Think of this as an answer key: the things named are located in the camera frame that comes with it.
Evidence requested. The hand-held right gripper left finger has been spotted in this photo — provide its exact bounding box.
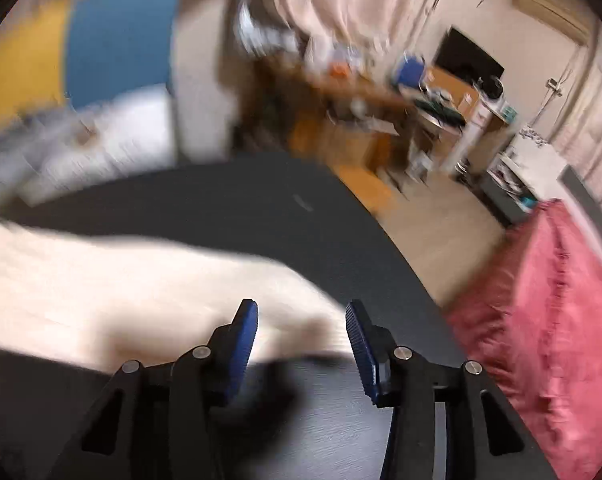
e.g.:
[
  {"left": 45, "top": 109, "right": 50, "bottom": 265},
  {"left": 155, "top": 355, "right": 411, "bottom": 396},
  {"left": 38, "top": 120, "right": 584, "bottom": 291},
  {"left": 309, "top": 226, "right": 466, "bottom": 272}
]
[{"left": 46, "top": 299, "right": 260, "bottom": 480}]

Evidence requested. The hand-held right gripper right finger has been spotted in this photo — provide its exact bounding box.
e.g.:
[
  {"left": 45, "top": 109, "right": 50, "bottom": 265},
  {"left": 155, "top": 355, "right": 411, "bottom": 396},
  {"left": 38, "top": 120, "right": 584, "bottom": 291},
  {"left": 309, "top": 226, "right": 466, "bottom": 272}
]
[{"left": 345, "top": 300, "right": 557, "bottom": 480}]

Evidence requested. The cream cloth garment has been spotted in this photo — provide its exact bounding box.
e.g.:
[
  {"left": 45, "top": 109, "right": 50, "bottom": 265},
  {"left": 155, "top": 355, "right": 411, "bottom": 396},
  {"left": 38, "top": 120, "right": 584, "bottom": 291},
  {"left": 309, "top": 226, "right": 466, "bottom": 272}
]
[{"left": 0, "top": 212, "right": 354, "bottom": 396}]

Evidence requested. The red blanket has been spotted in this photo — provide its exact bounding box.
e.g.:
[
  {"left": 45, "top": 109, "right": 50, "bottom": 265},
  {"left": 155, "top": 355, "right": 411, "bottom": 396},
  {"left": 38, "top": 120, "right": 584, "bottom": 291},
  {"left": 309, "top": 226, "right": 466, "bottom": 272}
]
[{"left": 443, "top": 199, "right": 602, "bottom": 480}]

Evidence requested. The low dark side table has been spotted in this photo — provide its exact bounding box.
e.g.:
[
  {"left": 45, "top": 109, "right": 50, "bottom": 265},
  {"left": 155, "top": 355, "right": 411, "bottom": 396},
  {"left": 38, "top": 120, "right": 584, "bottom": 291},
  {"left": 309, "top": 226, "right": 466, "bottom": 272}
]
[{"left": 481, "top": 132, "right": 568, "bottom": 227}]

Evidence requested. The grey white cloth pile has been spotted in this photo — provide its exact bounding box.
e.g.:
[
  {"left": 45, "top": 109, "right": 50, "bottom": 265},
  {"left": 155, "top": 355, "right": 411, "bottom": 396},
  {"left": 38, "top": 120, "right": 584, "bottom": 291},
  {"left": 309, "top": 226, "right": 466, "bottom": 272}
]
[{"left": 0, "top": 85, "right": 178, "bottom": 202}]

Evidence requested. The white shelf unit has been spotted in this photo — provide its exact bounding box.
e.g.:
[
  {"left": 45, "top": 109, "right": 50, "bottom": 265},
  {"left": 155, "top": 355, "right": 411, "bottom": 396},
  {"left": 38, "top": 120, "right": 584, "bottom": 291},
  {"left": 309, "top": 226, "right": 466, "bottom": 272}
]
[{"left": 450, "top": 94, "right": 520, "bottom": 177}]

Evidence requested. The cluttered wooden desk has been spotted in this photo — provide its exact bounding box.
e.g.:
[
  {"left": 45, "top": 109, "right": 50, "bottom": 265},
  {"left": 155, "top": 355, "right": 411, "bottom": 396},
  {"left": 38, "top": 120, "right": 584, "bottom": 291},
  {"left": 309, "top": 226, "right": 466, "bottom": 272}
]
[{"left": 258, "top": 57, "right": 418, "bottom": 173}]

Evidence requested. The grey flat panel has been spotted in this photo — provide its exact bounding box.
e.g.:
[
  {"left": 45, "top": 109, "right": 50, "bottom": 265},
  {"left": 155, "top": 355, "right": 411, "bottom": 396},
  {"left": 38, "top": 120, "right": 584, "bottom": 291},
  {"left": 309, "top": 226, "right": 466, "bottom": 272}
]
[{"left": 556, "top": 167, "right": 602, "bottom": 257}]

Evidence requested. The blue box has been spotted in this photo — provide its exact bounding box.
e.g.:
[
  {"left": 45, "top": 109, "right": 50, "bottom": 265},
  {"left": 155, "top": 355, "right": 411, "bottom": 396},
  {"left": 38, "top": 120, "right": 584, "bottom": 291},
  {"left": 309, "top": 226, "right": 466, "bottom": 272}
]
[{"left": 393, "top": 55, "right": 428, "bottom": 89}]

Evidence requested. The black television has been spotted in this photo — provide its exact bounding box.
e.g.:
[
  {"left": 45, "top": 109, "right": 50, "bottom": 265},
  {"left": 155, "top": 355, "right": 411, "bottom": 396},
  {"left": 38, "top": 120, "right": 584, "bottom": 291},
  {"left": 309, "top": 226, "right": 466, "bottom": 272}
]
[{"left": 433, "top": 27, "right": 506, "bottom": 84}]

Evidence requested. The yellow and blue panel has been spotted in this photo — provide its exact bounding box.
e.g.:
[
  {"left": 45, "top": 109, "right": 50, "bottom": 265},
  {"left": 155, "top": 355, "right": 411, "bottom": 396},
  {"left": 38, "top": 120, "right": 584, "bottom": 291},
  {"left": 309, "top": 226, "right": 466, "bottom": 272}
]
[{"left": 0, "top": 0, "right": 183, "bottom": 117}]

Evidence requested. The pale curtain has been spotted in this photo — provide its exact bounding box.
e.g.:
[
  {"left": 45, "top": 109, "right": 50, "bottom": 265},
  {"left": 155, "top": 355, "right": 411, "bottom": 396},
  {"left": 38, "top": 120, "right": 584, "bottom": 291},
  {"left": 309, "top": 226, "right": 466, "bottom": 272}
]
[{"left": 261, "top": 0, "right": 453, "bottom": 57}]

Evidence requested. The wall air conditioner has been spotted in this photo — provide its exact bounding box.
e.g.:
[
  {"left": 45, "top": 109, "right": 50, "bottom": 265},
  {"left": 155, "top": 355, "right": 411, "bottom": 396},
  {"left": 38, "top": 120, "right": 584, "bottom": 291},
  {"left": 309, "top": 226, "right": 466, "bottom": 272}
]
[{"left": 512, "top": 0, "right": 593, "bottom": 42}]

